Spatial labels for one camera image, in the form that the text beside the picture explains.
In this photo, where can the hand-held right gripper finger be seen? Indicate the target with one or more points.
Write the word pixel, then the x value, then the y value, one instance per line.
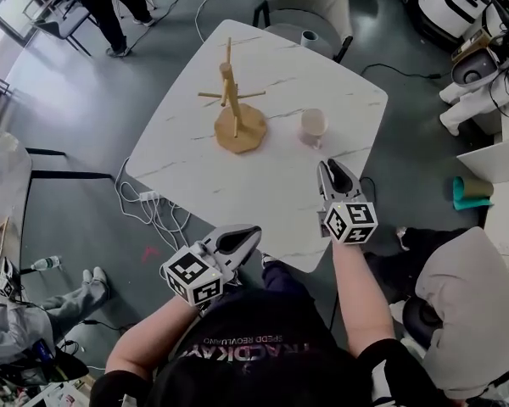
pixel 326 180
pixel 348 182

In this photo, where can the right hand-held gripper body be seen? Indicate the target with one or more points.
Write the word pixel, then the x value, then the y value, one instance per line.
pixel 352 223

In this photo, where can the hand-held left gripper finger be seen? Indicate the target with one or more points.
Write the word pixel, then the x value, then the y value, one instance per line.
pixel 229 232
pixel 242 252

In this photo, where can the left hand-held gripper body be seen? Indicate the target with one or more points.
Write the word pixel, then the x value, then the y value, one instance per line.
pixel 191 274

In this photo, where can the pale pink mug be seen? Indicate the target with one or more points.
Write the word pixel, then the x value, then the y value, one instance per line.
pixel 314 123

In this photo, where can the wooden mug tree stand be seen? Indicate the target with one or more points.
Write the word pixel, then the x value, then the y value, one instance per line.
pixel 239 136

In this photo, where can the person's right forearm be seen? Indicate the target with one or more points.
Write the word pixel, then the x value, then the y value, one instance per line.
pixel 360 295

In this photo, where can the person's left forearm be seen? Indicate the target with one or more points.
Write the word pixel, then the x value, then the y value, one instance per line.
pixel 152 337

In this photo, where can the person's white shoe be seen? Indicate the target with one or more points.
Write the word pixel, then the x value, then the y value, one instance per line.
pixel 268 259

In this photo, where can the person's dark trousers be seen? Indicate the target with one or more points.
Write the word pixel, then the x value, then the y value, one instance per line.
pixel 284 278

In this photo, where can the person's black t-shirt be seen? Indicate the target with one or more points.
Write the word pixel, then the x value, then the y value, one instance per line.
pixel 258 320

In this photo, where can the white power strip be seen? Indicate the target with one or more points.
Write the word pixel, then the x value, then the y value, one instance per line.
pixel 149 195

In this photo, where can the teal rolled mat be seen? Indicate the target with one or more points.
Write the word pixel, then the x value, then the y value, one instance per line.
pixel 466 197

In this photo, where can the grey backpack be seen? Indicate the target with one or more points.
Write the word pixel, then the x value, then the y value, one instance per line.
pixel 420 320
pixel 471 72

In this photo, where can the grey cylindrical container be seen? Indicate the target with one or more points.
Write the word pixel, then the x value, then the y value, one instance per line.
pixel 309 38

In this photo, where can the clear water bottle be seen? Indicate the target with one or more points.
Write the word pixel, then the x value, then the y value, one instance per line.
pixel 46 263

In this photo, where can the white board panel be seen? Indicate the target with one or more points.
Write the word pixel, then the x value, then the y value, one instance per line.
pixel 496 163

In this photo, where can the white table with black legs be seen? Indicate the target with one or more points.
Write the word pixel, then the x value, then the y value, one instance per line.
pixel 8 176

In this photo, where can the black frame chair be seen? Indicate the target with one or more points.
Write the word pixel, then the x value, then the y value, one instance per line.
pixel 61 21

